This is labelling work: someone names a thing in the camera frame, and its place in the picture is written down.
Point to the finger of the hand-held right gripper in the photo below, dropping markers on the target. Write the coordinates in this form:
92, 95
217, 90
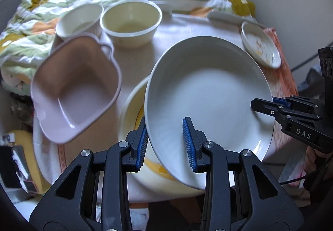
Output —
262, 106
282, 101

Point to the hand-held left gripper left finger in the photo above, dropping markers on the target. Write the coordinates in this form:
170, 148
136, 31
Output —
141, 142

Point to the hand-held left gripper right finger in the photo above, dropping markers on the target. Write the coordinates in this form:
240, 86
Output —
187, 142

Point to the yellow rimmed plate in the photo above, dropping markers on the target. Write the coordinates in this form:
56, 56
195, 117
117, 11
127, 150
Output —
130, 116

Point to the large white plate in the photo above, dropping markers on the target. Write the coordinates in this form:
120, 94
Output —
208, 90

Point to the small floral plate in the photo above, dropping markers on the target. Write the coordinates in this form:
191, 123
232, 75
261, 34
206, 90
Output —
260, 43

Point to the pink square baking dish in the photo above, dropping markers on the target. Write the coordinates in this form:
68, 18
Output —
75, 85

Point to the cream round bowl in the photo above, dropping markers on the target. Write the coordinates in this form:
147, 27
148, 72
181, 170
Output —
130, 23

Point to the cream ribbed bowl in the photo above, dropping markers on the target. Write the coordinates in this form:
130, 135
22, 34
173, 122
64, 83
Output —
78, 20

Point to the person's right hand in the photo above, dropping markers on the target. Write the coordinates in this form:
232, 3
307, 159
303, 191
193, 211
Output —
309, 160

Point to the orange floral cloth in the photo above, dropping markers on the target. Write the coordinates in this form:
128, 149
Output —
282, 82

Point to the pale pink tablecloth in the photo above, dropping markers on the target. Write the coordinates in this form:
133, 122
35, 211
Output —
177, 28

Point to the yellow cloth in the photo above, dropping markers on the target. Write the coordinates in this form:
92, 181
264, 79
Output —
26, 142

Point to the short white rectangular plate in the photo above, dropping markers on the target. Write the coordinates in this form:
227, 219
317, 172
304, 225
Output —
164, 7

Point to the floral blanket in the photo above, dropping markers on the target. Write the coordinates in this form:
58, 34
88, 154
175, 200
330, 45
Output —
39, 12

